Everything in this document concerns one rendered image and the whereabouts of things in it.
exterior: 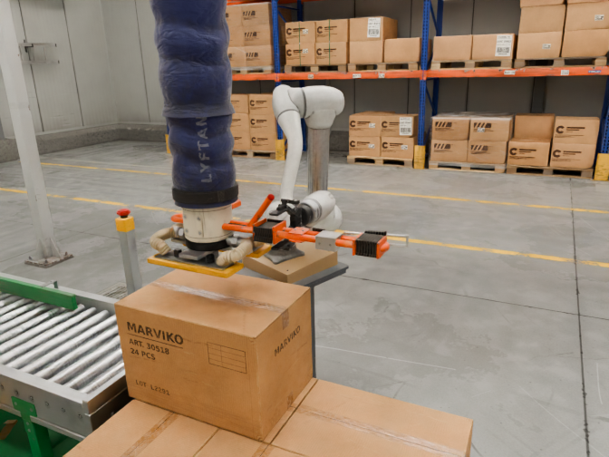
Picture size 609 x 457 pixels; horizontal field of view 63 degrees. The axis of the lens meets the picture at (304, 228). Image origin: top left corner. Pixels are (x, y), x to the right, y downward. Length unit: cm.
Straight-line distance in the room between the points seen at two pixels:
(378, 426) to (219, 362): 60
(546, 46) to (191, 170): 730
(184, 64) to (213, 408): 114
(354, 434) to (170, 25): 143
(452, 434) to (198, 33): 152
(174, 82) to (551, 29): 733
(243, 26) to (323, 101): 783
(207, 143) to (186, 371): 79
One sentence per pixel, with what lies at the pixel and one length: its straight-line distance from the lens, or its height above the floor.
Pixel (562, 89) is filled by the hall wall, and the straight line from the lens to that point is 981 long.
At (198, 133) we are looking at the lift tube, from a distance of 163.
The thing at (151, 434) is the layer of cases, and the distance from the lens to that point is 194.
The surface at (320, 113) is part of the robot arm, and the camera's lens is 226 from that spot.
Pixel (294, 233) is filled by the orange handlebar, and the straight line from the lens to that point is 158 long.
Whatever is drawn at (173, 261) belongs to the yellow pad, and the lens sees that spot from 177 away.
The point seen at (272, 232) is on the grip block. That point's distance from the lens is 161.
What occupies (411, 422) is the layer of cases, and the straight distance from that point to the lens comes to 191.
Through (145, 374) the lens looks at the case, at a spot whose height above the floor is 68.
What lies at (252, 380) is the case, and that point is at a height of 78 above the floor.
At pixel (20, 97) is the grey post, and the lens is 517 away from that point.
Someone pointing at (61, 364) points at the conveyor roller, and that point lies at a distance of 248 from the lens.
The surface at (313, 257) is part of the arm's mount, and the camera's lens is 252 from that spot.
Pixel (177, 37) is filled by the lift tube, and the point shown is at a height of 183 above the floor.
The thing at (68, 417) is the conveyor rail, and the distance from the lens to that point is 221.
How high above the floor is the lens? 174
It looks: 18 degrees down
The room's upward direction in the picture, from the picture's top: 2 degrees counter-clockwise
